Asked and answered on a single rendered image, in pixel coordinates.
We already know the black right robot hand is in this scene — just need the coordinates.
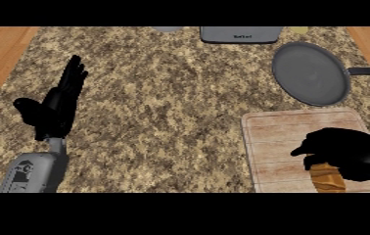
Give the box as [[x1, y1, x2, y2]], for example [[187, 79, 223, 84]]
[[288, 126, 370, 183]]

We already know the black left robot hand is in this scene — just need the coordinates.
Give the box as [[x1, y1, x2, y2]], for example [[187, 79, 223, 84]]
[[11, 54, 89, 142]]

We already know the golden brown croissant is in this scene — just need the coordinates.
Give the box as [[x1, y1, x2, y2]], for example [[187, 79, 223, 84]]
[[309, 162, 347, 194]]

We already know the pale wooden cutting board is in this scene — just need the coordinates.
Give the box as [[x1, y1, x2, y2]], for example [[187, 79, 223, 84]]
[[240, 107, 370, 194]]

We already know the dark grey frying pan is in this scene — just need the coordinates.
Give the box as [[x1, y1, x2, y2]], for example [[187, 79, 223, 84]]
[[269, 41, 370, 108]]

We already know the pale grey round object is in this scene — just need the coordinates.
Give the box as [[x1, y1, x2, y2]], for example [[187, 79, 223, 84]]
[[150, 25, 185, 33]]

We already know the pale yellow round object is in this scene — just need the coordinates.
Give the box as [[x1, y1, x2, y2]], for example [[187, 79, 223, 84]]
[[287, 25, 310, 35]]

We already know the grey rectangular appliance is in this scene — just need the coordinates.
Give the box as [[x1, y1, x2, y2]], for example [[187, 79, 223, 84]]
[[198, 25, 284, 45]]

